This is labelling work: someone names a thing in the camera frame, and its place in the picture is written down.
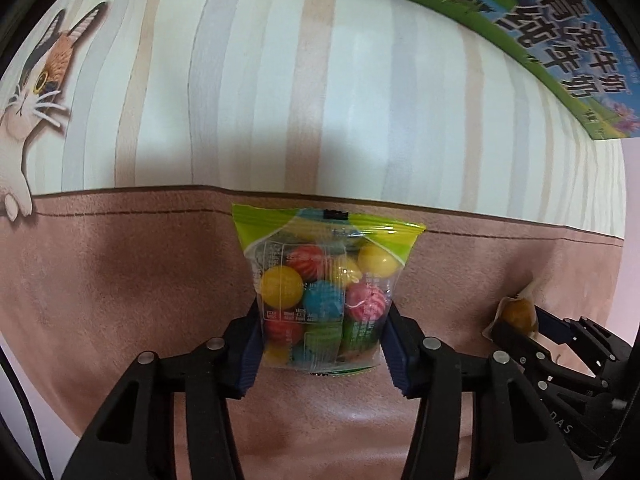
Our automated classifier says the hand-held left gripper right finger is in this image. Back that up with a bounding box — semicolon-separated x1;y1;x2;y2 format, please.
381;300;583;480

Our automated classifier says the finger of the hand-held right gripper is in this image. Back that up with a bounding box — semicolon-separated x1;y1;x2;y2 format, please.
539;306;632;377
491;321;602;402

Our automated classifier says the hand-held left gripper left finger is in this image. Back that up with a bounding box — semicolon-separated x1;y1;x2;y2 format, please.
62;300;263;480

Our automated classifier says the small brown candy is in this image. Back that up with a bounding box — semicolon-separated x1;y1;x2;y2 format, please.
481;287;541;339

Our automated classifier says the colourful candy ball bag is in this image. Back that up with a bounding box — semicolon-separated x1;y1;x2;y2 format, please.
231;203;427;377

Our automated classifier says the striped cat-print mat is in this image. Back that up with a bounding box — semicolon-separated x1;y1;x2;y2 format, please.
0;0;628;480

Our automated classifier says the green blue milk carton box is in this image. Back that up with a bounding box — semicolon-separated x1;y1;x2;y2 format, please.
291;0;640;142

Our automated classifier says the black cable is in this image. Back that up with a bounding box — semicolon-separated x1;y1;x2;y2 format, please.
0;350;53;480

